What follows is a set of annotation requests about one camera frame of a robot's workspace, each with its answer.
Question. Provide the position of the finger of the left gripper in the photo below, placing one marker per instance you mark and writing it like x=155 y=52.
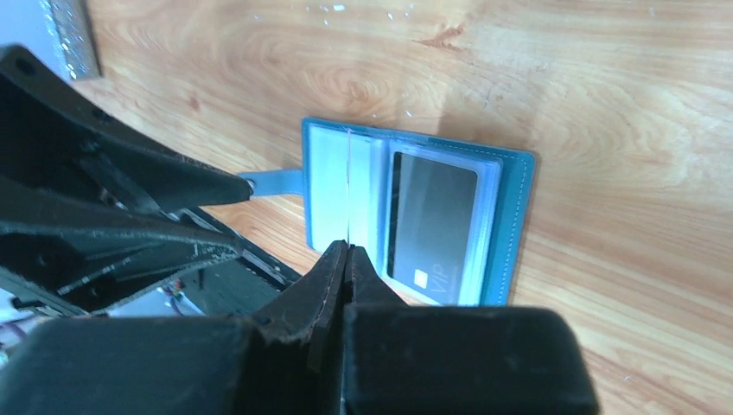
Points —
x=53 y=138
x=66 y=257

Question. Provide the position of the clear glitter tube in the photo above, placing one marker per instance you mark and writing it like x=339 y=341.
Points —
x=70 y=27

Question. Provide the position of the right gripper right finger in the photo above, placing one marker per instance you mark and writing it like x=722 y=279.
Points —
x=402 y=359

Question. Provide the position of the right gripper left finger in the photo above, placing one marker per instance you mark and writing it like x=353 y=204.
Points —
x=285 y=358

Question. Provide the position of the blue card holder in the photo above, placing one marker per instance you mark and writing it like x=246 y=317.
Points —
x=503 y=191

